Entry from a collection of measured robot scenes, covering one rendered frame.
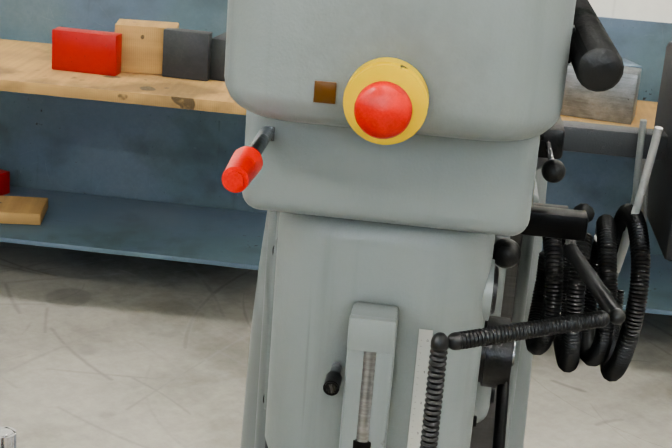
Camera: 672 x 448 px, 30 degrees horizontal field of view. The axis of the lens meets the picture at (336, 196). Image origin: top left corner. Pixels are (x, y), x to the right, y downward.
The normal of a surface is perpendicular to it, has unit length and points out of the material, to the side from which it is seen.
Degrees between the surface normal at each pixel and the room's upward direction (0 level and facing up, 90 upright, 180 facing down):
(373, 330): 90
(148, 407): 0
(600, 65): 90
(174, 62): 90
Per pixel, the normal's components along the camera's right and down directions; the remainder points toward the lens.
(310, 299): -0.39, 0.25
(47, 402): 0.07, -0.95
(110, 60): -0.15, 0.29
